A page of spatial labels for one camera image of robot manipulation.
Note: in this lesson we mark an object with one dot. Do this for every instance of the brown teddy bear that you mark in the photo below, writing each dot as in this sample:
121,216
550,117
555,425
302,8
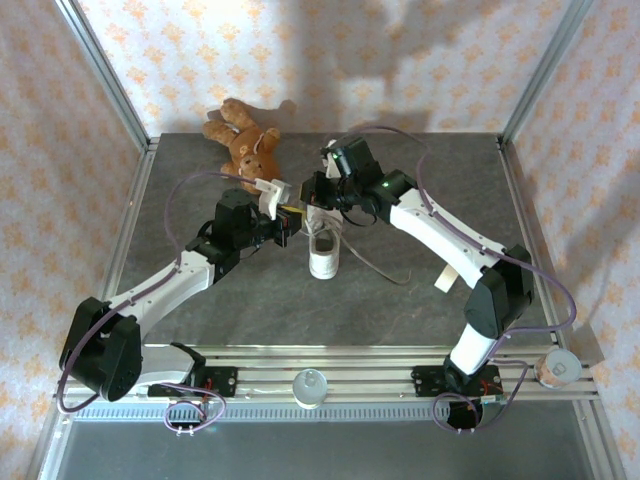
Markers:
245,140

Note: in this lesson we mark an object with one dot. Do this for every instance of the white sneaker shoe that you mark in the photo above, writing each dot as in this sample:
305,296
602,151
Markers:
324,262

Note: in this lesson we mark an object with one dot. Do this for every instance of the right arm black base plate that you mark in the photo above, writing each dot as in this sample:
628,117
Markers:
427,382

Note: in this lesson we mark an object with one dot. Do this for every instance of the aluminium front rail frame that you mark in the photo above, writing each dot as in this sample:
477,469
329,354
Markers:
370,380

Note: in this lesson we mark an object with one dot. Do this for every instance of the white shoelace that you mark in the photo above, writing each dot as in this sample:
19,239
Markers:
372,267

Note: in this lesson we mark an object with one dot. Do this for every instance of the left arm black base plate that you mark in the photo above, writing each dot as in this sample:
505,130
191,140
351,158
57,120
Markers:
222,380

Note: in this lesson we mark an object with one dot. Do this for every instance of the small green circuit board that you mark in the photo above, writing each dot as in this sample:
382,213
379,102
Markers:
494,399

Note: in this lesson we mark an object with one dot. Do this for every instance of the aluminium side rail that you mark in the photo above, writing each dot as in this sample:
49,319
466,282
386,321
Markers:
125,225
521,200

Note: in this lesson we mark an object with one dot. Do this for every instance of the metal tin can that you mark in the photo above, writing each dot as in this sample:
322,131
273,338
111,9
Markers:
557,370

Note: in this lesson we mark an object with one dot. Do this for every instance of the aluminium frame post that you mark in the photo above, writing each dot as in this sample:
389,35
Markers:
104,70
546,70

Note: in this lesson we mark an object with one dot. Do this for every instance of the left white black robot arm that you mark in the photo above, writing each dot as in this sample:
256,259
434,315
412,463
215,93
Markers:
170,280

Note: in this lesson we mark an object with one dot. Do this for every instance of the beige paper card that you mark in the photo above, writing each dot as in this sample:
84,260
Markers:
444,280

